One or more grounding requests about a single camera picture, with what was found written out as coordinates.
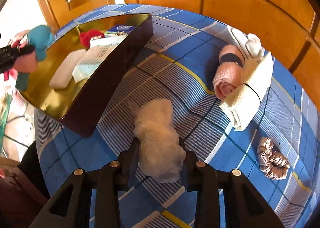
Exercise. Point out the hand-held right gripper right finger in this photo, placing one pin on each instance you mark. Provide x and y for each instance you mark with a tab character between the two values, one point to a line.
191	175

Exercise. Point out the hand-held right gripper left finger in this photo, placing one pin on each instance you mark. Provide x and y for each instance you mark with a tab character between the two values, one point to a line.
133	158

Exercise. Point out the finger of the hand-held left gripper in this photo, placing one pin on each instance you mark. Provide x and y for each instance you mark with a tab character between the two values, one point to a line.
12	55

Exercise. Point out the clear plastic bag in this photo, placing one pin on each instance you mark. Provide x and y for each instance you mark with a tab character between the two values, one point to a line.
157	138

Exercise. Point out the teal and pink soft toy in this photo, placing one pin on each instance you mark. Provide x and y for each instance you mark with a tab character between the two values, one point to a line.
40	38

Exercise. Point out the plain white soft pack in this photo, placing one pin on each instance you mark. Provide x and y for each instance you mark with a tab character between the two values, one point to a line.
66	70

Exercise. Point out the black and gold tin box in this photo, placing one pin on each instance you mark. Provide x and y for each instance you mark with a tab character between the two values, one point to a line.
107	88

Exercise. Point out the red fuzzy cloth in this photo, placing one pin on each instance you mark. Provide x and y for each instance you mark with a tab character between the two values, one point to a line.
91	35

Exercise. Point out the brown satin scrunchie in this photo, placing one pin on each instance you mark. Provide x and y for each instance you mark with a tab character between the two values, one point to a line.
272	160

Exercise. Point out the white wet wipes pack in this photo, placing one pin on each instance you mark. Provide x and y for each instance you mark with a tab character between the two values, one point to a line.
97	55

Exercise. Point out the cream towel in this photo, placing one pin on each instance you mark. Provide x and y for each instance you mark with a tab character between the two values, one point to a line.
250	100

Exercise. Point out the pink towel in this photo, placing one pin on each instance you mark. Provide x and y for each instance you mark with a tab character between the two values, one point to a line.
225	78

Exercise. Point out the blue and white tissue pack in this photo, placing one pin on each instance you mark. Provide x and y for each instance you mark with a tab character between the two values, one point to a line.
120	29

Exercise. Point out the white striped socks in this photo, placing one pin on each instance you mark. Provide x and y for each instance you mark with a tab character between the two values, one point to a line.
252	43

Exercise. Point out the wooden cabinet with shelf niche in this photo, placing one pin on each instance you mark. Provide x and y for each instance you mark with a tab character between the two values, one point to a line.
50	8

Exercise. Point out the blue plaid bedsheet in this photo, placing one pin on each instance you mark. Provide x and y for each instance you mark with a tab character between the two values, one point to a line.
195	55

